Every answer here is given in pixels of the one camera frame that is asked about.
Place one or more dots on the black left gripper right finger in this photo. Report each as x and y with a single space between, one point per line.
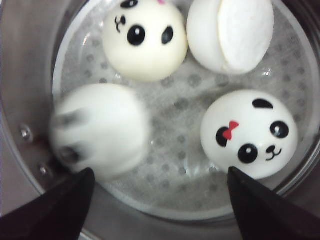
261 214

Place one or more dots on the white perforated steamer liner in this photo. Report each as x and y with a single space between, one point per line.
176 180

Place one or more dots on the white bun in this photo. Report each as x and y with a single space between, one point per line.
230 37

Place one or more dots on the stainless steel pot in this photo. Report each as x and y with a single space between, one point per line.
32 32

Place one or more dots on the panda bun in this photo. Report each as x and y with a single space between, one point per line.
250 130
145 40
105 127

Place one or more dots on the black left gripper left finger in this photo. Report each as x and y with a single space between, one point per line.
59 214

